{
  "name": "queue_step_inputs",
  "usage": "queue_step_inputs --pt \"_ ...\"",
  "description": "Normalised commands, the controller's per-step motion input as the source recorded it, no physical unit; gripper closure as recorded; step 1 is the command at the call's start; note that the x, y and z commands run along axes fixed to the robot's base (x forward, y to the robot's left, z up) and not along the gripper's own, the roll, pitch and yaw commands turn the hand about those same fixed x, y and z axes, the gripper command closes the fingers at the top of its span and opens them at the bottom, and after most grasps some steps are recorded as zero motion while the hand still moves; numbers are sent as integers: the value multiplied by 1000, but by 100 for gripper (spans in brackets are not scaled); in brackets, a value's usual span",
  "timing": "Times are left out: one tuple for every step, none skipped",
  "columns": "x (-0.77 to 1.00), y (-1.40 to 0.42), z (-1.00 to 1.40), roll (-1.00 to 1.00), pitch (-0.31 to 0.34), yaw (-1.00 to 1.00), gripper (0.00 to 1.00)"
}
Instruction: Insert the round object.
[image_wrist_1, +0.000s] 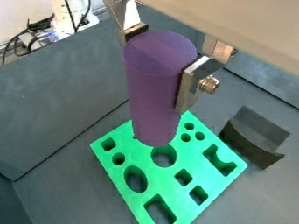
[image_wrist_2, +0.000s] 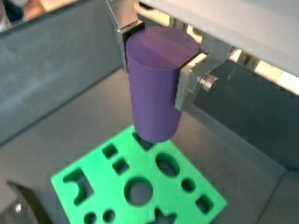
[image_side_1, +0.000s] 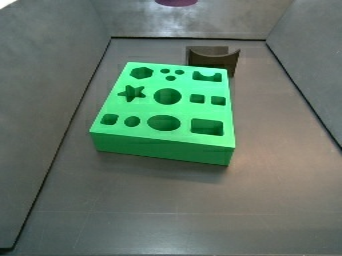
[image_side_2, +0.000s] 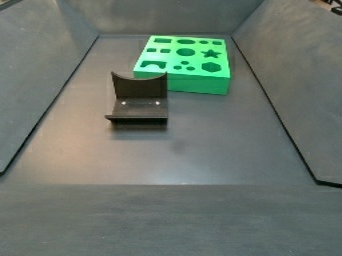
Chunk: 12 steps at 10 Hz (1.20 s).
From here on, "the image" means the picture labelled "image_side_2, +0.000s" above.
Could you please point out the black cradle holder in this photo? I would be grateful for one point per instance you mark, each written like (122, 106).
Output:
(141, 99)

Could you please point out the green shape sorter block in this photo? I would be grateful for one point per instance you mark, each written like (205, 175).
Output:
(195, 63)

